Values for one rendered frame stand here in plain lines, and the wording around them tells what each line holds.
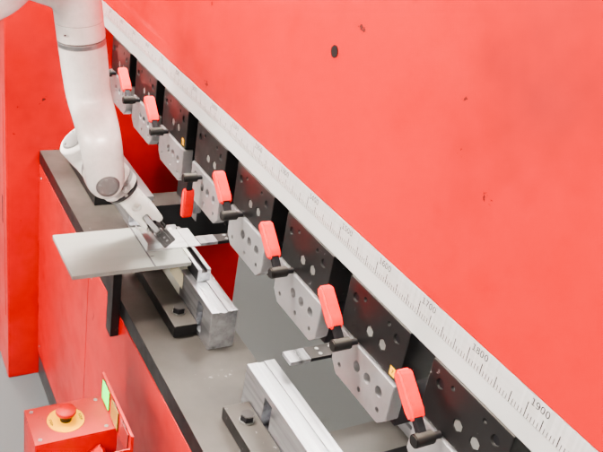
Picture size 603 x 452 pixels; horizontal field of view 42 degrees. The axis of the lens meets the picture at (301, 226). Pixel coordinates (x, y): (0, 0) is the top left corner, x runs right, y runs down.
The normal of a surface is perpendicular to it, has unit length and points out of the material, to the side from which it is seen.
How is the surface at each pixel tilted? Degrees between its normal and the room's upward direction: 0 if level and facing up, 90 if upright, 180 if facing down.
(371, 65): 90
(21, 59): 90
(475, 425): 90
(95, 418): 0
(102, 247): 0
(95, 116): 46
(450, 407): 90
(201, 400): 0
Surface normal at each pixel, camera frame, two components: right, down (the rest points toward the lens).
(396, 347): -0.87, 0.09
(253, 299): 0.16, -0.88
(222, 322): 0.47, 0.47
